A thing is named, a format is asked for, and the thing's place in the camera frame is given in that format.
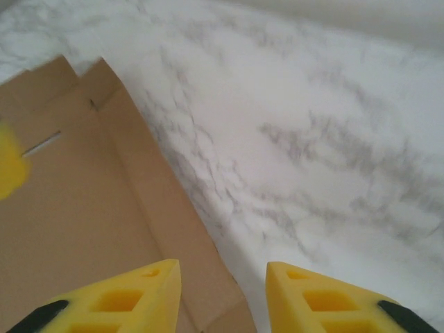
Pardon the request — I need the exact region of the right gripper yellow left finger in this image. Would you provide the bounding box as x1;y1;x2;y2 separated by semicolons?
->
10;258;183;333

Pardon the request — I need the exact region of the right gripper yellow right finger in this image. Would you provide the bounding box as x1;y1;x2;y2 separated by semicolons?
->
266;261;442;333

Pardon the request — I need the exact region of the brown cardboard box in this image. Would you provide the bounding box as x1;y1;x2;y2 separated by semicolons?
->
0;55;256;333

